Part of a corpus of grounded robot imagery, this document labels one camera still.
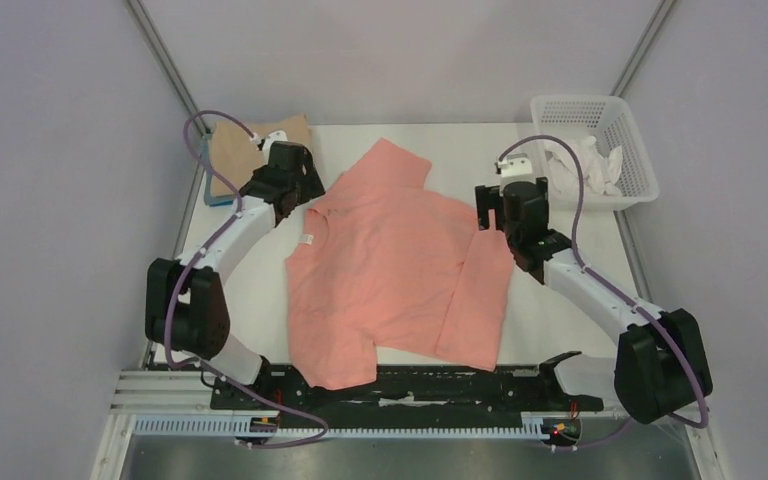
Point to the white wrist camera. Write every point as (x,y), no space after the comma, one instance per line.
(264,144)
(516,168)

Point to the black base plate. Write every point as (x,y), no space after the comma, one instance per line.
(423,396)

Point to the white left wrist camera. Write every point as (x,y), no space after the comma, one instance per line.
(264,144)

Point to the white plastic basket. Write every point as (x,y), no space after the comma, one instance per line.
(601,130)

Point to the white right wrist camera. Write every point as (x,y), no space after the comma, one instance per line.
(516,168)

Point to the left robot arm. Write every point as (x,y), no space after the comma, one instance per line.
(186,308)

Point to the pink t shirt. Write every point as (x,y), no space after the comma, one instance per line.
(384,262)

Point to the folded beige t shirt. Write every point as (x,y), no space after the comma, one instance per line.
(234,156)

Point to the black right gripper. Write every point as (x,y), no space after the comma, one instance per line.
(486,207)

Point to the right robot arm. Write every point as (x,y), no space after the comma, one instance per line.
(660,365)

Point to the folded blue t shirt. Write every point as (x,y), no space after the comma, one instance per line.
(215,192)

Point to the white crumpled t shirt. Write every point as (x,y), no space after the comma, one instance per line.
(600,173)

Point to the white slotted cable duct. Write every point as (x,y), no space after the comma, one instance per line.
(240,426)

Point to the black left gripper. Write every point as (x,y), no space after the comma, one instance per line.
(312,186)

